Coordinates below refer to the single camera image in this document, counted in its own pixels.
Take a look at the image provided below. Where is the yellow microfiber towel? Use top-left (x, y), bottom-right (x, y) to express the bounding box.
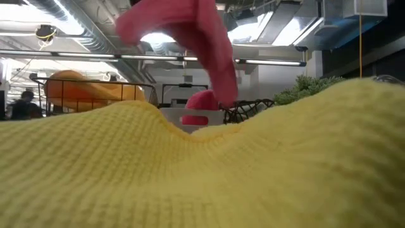
top-left (0, 77), bottom-right (405, 228)

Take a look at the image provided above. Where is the black mesh basket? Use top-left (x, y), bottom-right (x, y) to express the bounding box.
top-left (221, 98), bottom-right (275, 125)

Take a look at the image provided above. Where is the white plastic basket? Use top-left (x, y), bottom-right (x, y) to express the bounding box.
top-left (159, 107), bottom-right (226, 134)

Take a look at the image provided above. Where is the long linear ceiling light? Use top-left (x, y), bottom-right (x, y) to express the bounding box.
top-left (0, 49), bottom-right (199, 63)
top-left (234, 58), bottom-right (307, 67)

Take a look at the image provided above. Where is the bright ceiling light panel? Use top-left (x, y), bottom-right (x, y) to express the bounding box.
top-left (140, 31), bottom-right (178, 44)

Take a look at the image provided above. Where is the green plant in patterned pot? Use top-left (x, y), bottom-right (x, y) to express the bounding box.
top-left (273, 75), bottom-right (347, 106)

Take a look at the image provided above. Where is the black round ceiling device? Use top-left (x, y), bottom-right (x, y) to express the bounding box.
top-left (34, 24), bottom-right (58, 42)

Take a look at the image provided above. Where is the person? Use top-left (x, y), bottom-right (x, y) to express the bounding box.
top-left (6, 91), bottom-right (44, 121)

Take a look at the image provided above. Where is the black rectangular frame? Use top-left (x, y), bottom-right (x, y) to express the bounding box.
top-left (161, 83), bottom-right (209, 105)

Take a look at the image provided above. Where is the rectangular silver air duct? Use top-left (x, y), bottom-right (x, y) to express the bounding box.
top-left (234, 1), bottom-right (325, 48)

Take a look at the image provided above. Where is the corrugated silver air duct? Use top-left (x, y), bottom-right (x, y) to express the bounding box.
top-left (27, 0), bottom-right (118, 54)

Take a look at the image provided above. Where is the dark wire basket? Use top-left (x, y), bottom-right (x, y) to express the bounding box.
top-left (30, 77), bottom-right (158, 115)

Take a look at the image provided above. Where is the yellow hanging cord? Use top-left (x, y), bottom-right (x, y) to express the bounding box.
top-left (358, 14), bottom-right (363, 79)

